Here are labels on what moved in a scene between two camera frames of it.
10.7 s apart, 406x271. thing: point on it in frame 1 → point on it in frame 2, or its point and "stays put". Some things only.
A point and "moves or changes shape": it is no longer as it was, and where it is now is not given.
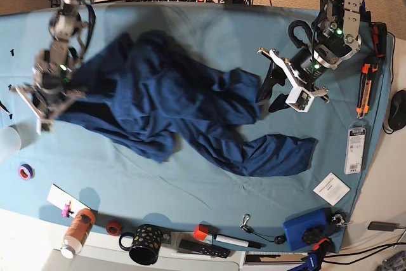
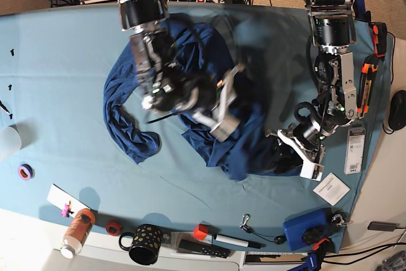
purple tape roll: [26, 172] stays put
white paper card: [60, 197] stays put
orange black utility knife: [365, 89] stays put
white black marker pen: [239, 242] stays put
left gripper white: [42, 117] → [225, 126]
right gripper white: [299, 98] → [292, 154]
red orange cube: [200, 231] stays put
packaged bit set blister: [355, 147] stays put
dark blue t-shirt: [148, 91] moves or changes shape
